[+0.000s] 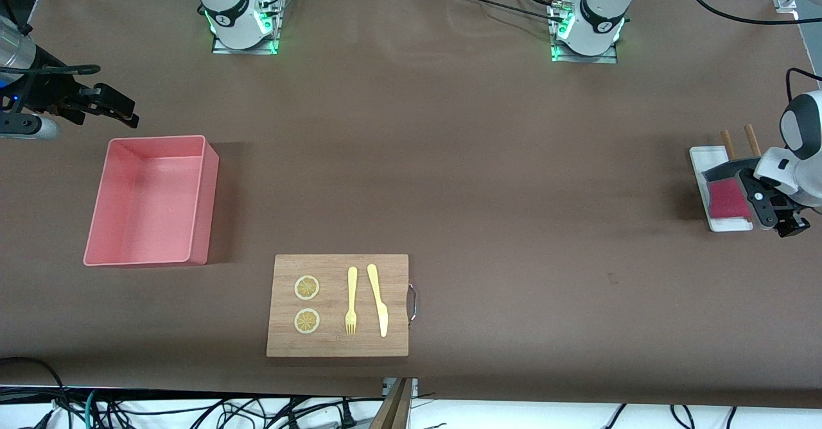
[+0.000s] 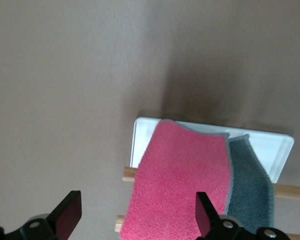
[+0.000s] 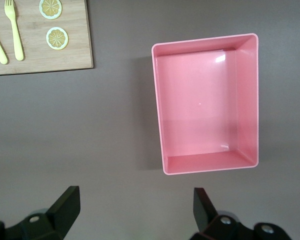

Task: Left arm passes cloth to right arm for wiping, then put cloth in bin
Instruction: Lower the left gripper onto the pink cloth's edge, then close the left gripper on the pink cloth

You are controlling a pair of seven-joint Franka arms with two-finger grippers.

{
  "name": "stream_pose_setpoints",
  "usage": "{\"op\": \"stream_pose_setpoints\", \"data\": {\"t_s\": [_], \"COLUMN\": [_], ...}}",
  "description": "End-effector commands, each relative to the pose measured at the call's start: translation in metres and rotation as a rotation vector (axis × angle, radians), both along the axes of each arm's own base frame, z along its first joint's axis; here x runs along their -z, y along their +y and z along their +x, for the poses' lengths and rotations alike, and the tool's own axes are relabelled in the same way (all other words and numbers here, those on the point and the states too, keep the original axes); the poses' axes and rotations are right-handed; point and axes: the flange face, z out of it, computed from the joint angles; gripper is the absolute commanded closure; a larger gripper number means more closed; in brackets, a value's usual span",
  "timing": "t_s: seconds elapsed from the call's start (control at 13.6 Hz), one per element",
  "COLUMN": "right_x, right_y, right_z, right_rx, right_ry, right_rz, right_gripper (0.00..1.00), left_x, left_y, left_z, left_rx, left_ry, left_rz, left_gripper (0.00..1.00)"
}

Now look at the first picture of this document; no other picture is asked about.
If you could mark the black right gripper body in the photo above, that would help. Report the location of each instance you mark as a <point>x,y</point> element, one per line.
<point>52,93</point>

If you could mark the pink cloth with grey back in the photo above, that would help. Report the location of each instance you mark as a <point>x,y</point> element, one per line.
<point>729,201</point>

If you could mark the brown wooden stick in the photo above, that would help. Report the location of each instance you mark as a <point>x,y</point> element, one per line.
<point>752,139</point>
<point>727,143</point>

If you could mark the white rectangular tray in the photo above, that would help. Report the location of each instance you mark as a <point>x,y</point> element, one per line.
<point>703,153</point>

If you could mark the pink plastic bin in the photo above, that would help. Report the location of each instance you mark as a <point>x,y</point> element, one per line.
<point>148,204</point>

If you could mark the lemon slice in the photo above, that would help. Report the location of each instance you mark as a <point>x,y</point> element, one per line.
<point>306,321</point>
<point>306,288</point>

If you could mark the yellow plastic fork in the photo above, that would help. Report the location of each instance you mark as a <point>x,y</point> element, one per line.
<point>352,281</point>

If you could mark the yellow plastic knife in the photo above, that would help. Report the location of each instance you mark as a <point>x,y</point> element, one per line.
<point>373,278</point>

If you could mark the wooden cutting board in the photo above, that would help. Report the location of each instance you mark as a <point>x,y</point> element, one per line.
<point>334,345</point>

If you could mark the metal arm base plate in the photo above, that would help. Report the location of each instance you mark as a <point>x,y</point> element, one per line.
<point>597,59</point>
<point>247,51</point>

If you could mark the metal corner bracket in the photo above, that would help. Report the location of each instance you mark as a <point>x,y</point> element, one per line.
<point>787,0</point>

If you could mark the small metal bracket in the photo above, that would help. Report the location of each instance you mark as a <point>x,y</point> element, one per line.
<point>386,385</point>

